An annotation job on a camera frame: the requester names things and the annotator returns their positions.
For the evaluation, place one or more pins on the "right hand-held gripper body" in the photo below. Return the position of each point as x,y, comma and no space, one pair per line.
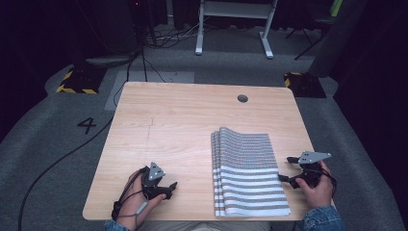
311,166

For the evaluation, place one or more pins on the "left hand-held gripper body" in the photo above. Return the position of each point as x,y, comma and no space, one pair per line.
153,173

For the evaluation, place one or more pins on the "striped towel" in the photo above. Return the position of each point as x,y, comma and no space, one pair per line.
248,174

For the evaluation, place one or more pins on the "person's right hand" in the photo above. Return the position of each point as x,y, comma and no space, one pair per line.
319,195

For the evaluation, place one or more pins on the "person's left hand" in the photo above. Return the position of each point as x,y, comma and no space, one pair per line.
133,200

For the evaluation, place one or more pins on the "black chair with green back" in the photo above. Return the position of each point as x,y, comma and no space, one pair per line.
316,24

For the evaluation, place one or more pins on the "black stand with grey base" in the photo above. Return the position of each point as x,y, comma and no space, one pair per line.
120,32

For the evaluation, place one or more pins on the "black yellow-striped base plate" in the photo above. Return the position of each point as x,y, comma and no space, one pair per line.
304,85
81,80

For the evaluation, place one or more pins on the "grey padded post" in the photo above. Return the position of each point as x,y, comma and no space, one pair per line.
338,38

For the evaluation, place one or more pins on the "white desk frame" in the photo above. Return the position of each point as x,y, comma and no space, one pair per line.
235,9

